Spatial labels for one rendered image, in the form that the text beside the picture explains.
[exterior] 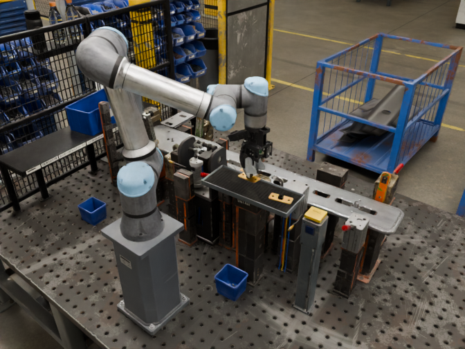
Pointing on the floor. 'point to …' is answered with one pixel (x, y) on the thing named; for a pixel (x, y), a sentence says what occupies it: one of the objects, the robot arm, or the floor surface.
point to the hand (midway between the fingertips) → (249, 172)
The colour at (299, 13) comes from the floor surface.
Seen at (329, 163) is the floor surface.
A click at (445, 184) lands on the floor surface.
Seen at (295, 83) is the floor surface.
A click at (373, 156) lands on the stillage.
